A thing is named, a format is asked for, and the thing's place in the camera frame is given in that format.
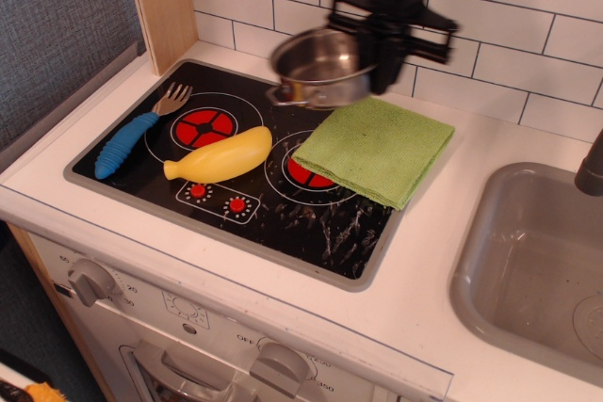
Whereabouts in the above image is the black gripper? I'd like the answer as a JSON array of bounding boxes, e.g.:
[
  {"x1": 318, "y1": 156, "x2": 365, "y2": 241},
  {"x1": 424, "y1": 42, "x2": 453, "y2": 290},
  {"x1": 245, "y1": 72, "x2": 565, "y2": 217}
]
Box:
[{"x1": 328, "y1": 0, "x2": 458, "y2": 94}]

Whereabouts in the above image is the silver metal pot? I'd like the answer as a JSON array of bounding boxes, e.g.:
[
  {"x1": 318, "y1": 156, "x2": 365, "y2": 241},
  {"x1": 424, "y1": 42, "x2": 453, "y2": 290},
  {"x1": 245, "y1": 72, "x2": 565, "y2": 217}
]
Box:
[{"x1": 267, "y1": 27, "x2": 373, "y2": 109}]

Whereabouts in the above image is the green cloth napkin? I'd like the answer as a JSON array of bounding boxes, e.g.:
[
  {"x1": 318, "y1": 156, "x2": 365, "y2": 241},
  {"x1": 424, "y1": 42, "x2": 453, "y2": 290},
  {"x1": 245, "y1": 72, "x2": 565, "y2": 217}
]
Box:
[{"x1": 293, "y1": 98, "x2": 455, "y2": 211}]

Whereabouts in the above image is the yellow plastic banana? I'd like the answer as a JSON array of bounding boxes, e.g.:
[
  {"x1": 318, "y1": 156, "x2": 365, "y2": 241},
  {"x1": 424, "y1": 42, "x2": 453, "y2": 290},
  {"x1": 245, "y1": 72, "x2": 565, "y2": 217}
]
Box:
[{"x1": 163, "y1": 126, "x2": 272, "y2": 184}]

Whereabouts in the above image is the black toy stovetop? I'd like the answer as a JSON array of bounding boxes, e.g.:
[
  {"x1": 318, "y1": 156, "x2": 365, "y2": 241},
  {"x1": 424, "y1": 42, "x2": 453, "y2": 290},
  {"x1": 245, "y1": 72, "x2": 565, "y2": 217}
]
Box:
[{"x1": 64, "y1": 60, "x2": 401, "y2": 292}]

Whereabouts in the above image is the grey faucet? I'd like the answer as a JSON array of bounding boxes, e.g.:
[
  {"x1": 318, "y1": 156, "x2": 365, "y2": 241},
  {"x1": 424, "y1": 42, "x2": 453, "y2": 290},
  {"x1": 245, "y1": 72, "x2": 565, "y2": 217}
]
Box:
[{"x1": 574, "y1": 131, "x2": 603, "y2": 197}]

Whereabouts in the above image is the grey plastic sink basin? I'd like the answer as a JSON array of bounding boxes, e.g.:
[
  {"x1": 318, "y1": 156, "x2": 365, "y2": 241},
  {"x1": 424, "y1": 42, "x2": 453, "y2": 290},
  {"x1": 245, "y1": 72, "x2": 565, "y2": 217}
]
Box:
[{"x1": 450, "y1": 162, "x2": 602, "y2": 386}]

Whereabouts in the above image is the grey oven knob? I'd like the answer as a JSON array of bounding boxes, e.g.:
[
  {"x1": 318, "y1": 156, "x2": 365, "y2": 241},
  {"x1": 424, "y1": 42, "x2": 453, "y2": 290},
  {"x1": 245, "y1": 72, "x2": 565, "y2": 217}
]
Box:
[{"x1": 250, "y1": 343, "x2": 310, "y2": 398}]

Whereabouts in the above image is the grey timer knob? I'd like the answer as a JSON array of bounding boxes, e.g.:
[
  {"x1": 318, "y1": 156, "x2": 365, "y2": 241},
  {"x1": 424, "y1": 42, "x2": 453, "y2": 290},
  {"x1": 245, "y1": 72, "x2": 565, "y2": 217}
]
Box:
[{"x1": 68, "y1": 259, "x2": 116, "y2": 307}]

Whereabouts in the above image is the yellow object at corner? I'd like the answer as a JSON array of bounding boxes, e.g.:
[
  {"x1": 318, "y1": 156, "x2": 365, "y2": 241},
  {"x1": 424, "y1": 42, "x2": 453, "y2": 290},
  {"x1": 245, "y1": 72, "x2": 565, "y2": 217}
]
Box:
[{"x1": 24, "y1": 382, "x2": 67, "y2": 402}]

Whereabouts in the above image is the blue handled toy fork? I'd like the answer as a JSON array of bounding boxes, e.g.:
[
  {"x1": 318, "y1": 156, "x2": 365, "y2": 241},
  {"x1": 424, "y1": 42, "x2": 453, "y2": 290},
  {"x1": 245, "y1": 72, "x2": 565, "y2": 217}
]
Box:
[{"x1": 94, "y1": 83, "x2": 193, "y2": 180}]

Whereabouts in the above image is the wooden side post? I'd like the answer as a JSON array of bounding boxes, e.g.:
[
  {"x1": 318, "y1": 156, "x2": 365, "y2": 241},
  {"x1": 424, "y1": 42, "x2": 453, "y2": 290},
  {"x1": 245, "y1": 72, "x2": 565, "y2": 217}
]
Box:
[{"x1": 135, "y1": 0, "x2": 198, "y2": 76}]

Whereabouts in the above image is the oven door handle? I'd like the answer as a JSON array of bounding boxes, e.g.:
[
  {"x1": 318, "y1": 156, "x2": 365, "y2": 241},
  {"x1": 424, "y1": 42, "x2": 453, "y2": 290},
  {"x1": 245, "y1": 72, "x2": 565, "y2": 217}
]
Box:
[{"x1": 131, "y1": 341, "x2": 256, "y2": 401}]

